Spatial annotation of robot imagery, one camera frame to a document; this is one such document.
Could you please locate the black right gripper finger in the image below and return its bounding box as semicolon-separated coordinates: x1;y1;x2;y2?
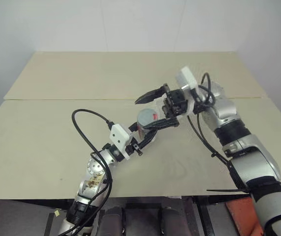
143;117;181;131
135;84;171;105

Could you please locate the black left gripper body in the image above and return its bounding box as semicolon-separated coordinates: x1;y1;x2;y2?
126;140;144;156

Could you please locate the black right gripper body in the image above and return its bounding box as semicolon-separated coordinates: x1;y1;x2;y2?
162;88;189;118

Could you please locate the small jar with red label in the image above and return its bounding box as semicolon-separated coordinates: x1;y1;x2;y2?
136;109;159;138

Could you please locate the grey round jar lid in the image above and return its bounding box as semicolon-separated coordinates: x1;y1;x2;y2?
137;109;156;126

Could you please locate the black zip tie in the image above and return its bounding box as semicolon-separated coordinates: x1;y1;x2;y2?
206;188;250;195

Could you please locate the orange-red panel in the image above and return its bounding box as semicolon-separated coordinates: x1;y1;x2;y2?
224;196;264;236

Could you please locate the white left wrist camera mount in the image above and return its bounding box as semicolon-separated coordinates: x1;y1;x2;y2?
109;124;133;162

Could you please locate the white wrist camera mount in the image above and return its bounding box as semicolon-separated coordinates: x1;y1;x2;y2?
174;66;200;115
109;124;133;162

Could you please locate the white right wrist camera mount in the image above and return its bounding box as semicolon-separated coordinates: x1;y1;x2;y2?
174;66;200;115

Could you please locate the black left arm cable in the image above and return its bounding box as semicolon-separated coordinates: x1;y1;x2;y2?
71;108;115;236

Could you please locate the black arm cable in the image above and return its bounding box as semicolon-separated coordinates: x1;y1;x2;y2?
186;72;250;195
71;108;115;236

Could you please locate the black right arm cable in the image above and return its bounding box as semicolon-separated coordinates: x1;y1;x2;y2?
186;72;250;195

